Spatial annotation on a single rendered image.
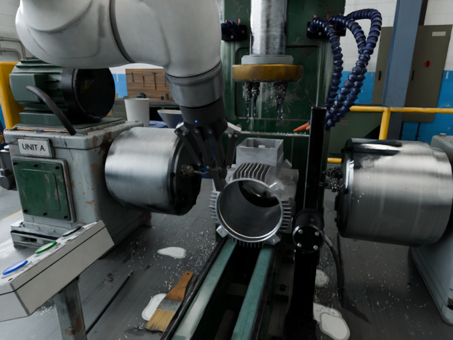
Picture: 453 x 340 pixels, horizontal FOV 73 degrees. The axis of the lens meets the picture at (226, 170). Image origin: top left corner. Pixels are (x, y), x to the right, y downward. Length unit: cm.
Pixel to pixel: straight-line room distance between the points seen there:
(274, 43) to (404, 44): 498
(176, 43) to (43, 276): 35
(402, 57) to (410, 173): 501
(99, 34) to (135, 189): 47
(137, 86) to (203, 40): 610
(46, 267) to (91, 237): 9
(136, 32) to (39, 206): 71
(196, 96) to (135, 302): 52
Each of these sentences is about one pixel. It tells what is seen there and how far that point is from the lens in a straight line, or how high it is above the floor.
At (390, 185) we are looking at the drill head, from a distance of 72.
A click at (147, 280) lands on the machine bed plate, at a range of 87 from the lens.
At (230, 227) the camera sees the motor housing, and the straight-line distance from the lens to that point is 76.
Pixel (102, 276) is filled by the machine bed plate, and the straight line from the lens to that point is 92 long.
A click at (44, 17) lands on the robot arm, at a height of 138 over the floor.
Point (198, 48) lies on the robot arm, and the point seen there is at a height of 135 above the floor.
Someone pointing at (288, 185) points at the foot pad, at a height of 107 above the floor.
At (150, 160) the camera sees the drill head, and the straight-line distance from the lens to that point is 81.
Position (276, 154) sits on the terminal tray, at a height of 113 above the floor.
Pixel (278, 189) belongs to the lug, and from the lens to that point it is 67.
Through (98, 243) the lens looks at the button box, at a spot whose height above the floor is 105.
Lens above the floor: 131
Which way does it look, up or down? 17 degrees down
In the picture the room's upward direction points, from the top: straight up
